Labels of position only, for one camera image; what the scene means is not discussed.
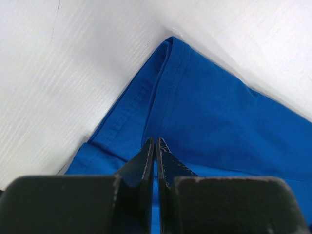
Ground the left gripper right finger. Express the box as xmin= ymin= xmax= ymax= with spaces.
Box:
xmin=156 ymin=138 xmax=309 ymax=234

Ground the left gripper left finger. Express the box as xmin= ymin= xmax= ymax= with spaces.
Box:
xmin=0 ymin=138 xmax=154 ymax=234

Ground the blue t shirt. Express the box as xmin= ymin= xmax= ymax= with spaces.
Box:
xmin=67 ymin=37 xmax=312 ymax=224

